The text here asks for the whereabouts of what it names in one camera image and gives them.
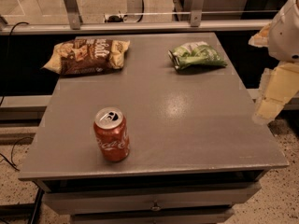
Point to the green jalapeno chip bag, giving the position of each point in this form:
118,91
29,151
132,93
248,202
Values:
195,53

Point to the grey drawer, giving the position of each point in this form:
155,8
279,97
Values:
105,201
193,215

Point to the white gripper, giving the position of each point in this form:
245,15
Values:
285,36

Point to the brown chip bag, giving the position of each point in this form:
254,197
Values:
84,56

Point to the red Coca-Cola can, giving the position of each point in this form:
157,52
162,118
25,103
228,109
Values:
110,129

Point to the upper grey drawer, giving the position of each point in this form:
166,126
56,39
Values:
105,201

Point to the metal railing frame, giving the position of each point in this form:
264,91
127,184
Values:
45,17

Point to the grey drawer cabinet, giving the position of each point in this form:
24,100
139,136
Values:
186,128

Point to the lower grey drawer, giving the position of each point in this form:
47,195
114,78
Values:
193,215

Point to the metal drawer knob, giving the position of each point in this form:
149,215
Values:
156,207

